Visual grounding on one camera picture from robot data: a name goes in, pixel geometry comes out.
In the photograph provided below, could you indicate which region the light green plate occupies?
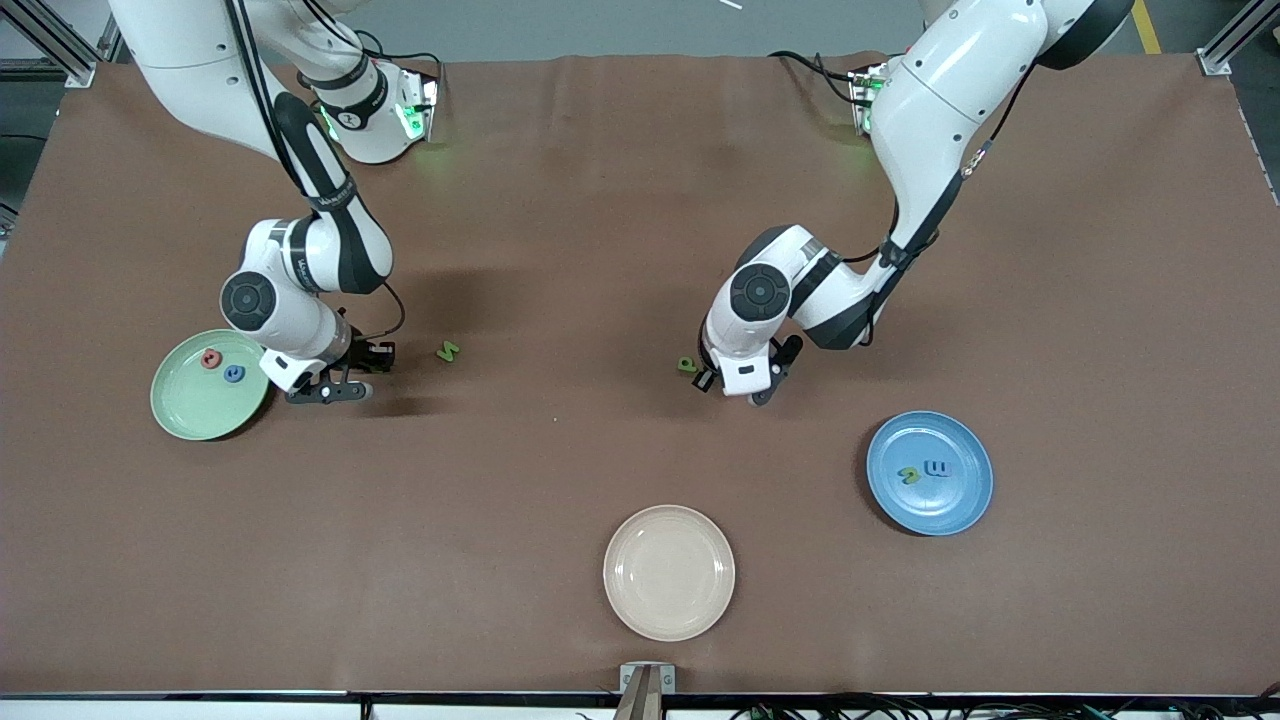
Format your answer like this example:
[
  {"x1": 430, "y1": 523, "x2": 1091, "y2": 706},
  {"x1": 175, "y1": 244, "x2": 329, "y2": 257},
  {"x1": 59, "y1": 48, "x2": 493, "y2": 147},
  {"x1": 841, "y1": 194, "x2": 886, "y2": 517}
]
[{"x1": 150, "y1": 329, "x2": 272, "y2": 442}]

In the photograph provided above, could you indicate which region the brown table mat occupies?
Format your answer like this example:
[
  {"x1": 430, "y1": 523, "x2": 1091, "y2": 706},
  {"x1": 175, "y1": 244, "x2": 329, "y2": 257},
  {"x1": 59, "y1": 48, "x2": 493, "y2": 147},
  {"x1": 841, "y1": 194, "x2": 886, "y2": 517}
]
[{"x1": 0, "y1": 50, "x2": 1280, "y2": 696}]

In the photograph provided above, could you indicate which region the beige plate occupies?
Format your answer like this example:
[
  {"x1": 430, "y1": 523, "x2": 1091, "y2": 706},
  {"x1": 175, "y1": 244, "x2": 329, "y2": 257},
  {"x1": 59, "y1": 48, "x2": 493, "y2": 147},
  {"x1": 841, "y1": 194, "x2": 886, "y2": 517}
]
[{"x1": 603, "y1": 504, "x2": 737, "y2": 643}]

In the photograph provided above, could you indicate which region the blue plate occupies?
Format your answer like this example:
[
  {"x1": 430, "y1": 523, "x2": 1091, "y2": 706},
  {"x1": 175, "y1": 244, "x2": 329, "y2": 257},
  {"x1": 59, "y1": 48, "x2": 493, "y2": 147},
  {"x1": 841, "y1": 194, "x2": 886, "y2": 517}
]
[{"x1": 866, "y1": 411, "x2": 995, "y2": 537}]

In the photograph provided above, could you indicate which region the silver right base connector plate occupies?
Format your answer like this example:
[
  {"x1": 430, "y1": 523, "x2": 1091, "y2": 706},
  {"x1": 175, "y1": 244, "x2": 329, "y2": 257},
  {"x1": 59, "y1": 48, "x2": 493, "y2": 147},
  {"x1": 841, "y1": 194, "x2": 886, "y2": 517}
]
[{"x1": 395, "y1": 70, "x2": 441, "y2": 143}]

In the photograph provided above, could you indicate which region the silver base connector plate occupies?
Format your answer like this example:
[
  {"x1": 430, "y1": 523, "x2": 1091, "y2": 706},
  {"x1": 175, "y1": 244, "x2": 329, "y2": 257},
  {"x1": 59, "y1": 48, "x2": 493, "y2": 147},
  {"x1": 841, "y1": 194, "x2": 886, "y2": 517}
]
[
  {"x1": 395, "y1": 70, "x2": 441, "y2": 143},
  {"x1": 850, "y1": 65, "x2": 886, "y2": 136}
]

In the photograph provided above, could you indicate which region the silver left base connector plate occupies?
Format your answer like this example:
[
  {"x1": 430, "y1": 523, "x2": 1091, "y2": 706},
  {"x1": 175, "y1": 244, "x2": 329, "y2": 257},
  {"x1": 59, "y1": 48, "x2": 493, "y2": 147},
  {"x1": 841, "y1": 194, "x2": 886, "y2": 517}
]
[{"x1": 850, "y1": 65, "x2": 886, "y2": 136}]

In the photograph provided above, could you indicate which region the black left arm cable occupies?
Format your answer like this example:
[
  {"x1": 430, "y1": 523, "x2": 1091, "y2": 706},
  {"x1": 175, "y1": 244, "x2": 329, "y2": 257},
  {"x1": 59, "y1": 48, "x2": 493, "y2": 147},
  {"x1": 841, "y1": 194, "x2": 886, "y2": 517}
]
[{"x1": 840, "y1": 60, "x2": 1041, "y2": 346}]

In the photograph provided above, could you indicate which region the black right base cable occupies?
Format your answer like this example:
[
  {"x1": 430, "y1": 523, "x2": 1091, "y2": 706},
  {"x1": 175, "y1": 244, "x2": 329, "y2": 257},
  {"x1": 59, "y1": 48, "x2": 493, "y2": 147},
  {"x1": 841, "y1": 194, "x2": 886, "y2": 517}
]
[{"x1": 300, "y1": 0, "x2": 446, "y2": 101}]

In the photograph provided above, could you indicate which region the black base cable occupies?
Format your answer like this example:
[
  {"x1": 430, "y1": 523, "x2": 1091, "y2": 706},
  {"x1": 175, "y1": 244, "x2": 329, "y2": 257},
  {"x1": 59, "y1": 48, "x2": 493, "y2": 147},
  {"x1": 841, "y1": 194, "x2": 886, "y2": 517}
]
[
  {"x1": 768, "y1": 50, "x2": 861, "y2": 106},
  {"x1": 300, "y1": 0, "x2": 446, "y2": 101}
]

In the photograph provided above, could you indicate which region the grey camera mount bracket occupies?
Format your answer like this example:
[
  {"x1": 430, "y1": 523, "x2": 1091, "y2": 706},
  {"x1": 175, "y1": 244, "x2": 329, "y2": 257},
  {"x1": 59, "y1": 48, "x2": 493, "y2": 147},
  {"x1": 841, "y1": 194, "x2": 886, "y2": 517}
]
[{"x1": 620, "y1": 662, "x2": 677, "y2": 720}]

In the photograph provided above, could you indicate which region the black left base cable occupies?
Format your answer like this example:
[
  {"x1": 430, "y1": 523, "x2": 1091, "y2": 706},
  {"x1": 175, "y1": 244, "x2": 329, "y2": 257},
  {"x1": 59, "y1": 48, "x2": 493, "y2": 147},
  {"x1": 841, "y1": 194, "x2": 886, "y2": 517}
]
[{"x1": 768, "y1": 50, "x2": 861, "y2": 106}]

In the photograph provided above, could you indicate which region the aluminium frame beam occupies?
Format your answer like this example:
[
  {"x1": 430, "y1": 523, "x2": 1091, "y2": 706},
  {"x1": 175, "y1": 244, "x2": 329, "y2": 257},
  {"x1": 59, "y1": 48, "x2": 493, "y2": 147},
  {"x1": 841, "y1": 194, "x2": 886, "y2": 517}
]
[
  {"x1": 0, "y1": 0, "x2": 121, "y2": 86},
  {"x1": 1197, "y1": 0, "x2": 1280, "y2": 76}
]

